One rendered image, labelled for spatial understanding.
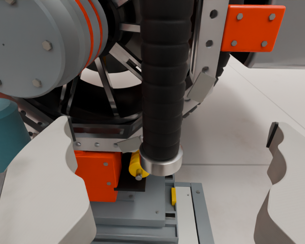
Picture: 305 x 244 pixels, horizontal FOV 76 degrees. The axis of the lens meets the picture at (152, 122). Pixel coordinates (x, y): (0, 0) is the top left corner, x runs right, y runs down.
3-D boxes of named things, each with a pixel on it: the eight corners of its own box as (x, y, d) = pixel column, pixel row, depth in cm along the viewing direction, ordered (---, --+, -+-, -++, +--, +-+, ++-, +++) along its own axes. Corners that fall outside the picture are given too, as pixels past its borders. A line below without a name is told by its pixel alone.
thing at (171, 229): (173, 177, 105) (174, 164, 100) (177, 250, 75) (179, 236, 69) (81, 174, 107) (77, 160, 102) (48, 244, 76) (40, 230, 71)
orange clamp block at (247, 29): (210, 43, 40) (255, 44, 40) (220, 52, 34) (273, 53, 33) (217, 4, 37) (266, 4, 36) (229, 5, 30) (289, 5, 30)
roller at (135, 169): (154, 125, 76) (154, 111, 72) (150, 186, 51) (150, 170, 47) (139, 124, 76) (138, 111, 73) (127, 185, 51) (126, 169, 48)
